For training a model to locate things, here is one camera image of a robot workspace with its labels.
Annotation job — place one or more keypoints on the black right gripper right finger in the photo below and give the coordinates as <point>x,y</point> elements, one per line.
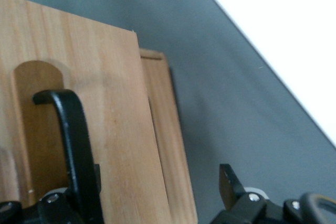
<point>231,182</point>

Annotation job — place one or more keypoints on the wooden drawer with recessed front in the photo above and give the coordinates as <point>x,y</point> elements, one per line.
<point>118,103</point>

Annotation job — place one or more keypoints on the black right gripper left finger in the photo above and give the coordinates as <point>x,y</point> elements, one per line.
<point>52,211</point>

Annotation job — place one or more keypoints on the white plastic tray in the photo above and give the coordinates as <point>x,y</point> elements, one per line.
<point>288,24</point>

